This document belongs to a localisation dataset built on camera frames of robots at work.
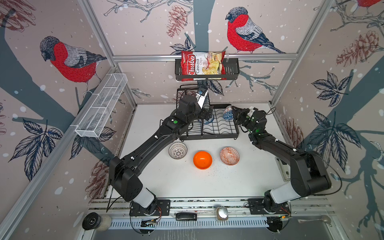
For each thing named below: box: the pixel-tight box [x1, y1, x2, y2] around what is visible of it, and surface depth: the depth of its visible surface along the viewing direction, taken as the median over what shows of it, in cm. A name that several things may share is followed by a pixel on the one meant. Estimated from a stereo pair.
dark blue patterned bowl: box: [222, 105, 234, 120], surface depth 86 cm
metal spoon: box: [297, 215, 332, 224], surface depth 72 cm
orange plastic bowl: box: [193, 151, 213, 170], surface depth 88 cm
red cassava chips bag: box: [181, 50, 226, 82], surface depth 90 cm
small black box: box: [175, 212, 197, 221], surface depth 70 cm
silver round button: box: [216, 206, 228, 221], surface depth 66 cm
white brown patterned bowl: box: [168, 142, 188, 160], surface depth 94 cm
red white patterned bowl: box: [220, 147, 240, 166], surface depth 92 cm
